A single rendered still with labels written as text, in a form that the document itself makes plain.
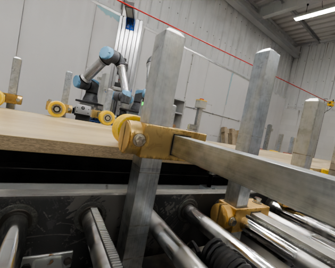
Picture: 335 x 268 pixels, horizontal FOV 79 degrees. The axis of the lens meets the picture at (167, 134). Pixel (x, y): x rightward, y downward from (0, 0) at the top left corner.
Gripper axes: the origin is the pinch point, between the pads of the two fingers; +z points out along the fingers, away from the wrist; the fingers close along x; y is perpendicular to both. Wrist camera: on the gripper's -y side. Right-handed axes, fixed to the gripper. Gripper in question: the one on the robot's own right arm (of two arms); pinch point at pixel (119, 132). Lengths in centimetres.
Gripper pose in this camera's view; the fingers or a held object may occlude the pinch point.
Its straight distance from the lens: 175.5
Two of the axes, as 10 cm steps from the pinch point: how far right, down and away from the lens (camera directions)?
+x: -8.5, -1.4, -5.1
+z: -2.0, 9.8, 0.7
